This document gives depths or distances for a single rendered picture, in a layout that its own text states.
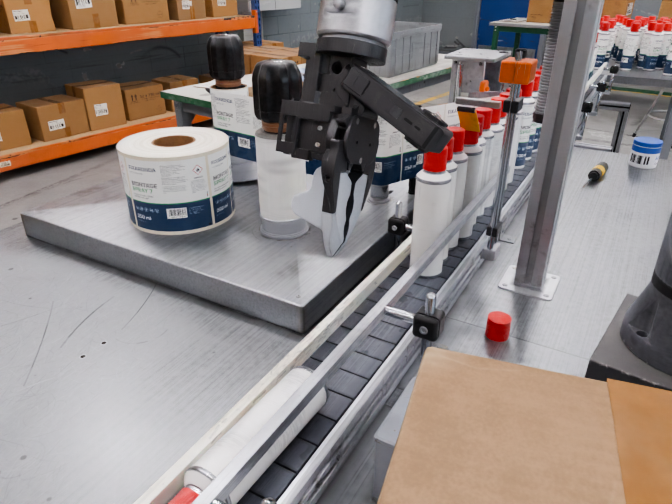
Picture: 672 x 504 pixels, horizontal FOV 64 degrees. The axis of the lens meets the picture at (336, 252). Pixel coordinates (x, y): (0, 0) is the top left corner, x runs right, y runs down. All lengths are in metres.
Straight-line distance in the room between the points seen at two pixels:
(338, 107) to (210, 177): 0.50
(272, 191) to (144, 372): 0.36
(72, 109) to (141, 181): 3.60
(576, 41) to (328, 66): 0.40
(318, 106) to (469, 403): 0.34
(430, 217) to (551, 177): 0.20
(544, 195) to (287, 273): 0.42
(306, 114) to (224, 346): 0.39
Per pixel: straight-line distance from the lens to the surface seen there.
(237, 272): 0.87
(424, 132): 0.50
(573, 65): 0.86
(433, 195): 0.79
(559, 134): 0.88
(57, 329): 0.92
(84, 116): 4.65
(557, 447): 0.28
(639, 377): 0.75
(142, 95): 4.93
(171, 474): 0.53
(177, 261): 0.93
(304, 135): 0.55
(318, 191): 0.55
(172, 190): 0.99
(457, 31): 9.42
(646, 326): 0.79
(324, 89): 0.57
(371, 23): 0.54
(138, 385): 0.77
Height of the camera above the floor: 1.31
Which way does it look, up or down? 28 degrees down
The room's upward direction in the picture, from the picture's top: straight up
